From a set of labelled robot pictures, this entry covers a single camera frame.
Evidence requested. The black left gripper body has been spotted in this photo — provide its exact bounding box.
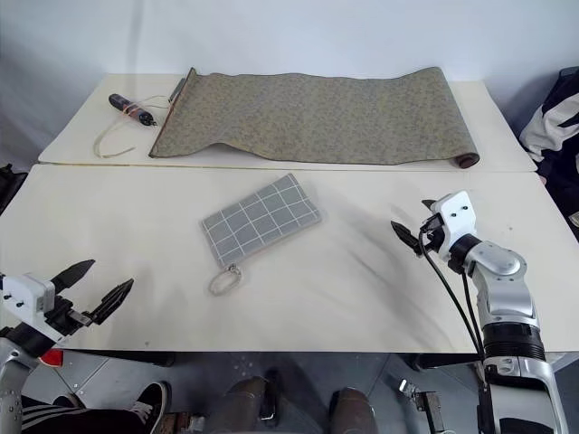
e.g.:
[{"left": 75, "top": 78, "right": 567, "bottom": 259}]
[{"left": 43, "top": 283, "right": 99, "bottom": 338}]

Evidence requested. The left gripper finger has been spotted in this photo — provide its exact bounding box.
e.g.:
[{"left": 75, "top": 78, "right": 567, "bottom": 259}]
[
  {"left": 91, "top": 278, "right": 135, "bottom": 326},
  {"left": 52, "top": 259, "right": 97, "bottom": 296}
]

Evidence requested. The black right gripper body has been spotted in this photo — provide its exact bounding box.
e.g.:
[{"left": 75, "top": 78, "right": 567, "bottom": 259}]
[{"left": 417, "top": 214, "right": 448, "bottom": 259}]

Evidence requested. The grey checked pouch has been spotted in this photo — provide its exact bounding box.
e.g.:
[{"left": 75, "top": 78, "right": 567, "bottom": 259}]
[{"left": 201, "top": 173, "right": 325, "bottom": 297}]

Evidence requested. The red plastic part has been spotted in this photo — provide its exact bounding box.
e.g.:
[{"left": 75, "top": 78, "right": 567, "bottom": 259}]
[{"left": 37, "top": 349, "right": 65, "bottom": 369}]

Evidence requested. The black striped trouser leg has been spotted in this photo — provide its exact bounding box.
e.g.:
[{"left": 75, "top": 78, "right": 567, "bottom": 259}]
[{"left": 20, "top": 392, "right": 146, "bottom": 434}]

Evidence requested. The black bag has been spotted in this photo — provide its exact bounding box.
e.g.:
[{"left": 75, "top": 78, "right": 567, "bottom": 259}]
[{"left": 0, "top": 163, "right": 29, "bottom": 219}]

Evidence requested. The black and white sneaker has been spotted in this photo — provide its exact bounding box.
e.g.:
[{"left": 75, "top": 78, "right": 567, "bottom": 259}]
[{"left": 129, "top": 381, "right": 172, "bottom": 418}]

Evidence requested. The black and white garment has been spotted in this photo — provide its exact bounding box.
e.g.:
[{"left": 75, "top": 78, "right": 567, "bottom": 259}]
[{"left": 518, "top": 66, "right": 579, "bottom": 219}]

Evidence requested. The olive patterned fabric scroll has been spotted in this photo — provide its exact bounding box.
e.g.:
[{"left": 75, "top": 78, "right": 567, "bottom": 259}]
[{"left": 148, "top": 66, "right": 481, "bottom": 171}]

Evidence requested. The dark rounded metal shape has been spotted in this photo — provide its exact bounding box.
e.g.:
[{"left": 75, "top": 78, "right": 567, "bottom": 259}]
[
  {"left": 328, "top": 387, "right": 377, "bottom": 434},
  {"left": 211, "top": 374, "right": 278, "bottom": 434}
]

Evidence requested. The dark cylindrical scroll weight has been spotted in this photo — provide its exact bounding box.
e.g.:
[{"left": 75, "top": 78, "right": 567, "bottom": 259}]
[{"left": 108, "top": 92, "right": 158, "bottom": 127}]

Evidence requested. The grey flat bar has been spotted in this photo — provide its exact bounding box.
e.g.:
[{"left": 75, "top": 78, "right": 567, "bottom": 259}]
[{"left": 168, "top": 77, "right": 189, "bottom": 104}]

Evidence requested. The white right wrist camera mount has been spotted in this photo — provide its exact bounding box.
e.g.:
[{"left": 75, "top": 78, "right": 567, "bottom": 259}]
[{"left": 428, "top": 190, "right": 479, "bottom": 264}]

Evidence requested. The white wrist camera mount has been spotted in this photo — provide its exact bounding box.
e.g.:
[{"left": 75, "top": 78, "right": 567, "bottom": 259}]
[
  {"left": 428, "top": 190, "right": 479, "bottom": 264},
  {"left": 0, "top": 272, "right": 59, "bottom": 341}
]

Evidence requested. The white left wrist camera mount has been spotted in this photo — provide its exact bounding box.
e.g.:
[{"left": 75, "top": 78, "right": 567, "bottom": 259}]
[{"left": 0, "top": 272, "right": 59, "bottom": 341}]

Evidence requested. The black table frame bar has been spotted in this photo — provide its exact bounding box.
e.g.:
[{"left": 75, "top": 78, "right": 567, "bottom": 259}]
[
  {"left": 410, "top": 352, "right": 486, "bottom": 371},
  {"left": 61, "top": 350, "right": 176, "bottom": 368}
]

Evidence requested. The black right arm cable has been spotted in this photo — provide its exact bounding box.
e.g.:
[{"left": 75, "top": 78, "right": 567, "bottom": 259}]
[
  {"left": 418, "top": 228, "right": 486, "bottom": 359},
  {"left": 459, "top": 269, "right": 485, "bottom": 356}
]

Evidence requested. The dark pen with cord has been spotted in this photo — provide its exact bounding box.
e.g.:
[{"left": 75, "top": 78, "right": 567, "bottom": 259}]
[{"left": 92, "top": 94, "right": 176, "bottom": 159}]

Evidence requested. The metal bracket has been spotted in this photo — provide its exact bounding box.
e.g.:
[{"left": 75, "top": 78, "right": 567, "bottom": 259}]
[{"left": 414, "top": 391, "right": 448, "bottom": 434}]

